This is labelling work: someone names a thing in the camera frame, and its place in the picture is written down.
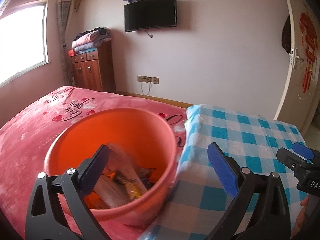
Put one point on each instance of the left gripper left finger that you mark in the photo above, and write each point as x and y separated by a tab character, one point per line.
45	218

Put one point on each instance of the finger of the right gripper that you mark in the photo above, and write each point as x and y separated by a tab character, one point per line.
304	151

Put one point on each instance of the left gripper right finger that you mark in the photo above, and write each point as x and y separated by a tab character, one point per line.
270	218

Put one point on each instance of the white milk carton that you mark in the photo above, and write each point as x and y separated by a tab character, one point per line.
119	169

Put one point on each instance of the yellow snack bag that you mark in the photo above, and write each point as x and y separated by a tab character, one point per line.
133	191

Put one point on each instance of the orange plastic trash bucket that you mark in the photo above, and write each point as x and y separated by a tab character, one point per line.
144	135

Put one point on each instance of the person right hand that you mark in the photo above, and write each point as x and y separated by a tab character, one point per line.
301	218

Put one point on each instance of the white open door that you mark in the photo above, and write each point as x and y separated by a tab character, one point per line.
295	107

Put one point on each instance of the blue white checkered cloth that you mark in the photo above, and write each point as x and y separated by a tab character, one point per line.
198	200

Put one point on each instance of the dark bag behind door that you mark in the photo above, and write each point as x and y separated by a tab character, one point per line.
286	36

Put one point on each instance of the red door decoration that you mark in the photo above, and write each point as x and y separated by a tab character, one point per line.
310	46

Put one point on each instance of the brown wooden cabinet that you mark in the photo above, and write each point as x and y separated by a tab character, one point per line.
94	69

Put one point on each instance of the folded blankets pile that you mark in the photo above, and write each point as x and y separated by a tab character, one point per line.
89	40

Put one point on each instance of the bright window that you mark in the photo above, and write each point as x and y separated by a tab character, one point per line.
23	41

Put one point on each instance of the grey checkered curtain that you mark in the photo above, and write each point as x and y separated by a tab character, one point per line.
62	12

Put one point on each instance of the wall power outlet strip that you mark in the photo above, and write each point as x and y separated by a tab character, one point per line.
148	79

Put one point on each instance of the wall mounted black television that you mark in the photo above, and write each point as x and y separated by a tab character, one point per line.
149	14

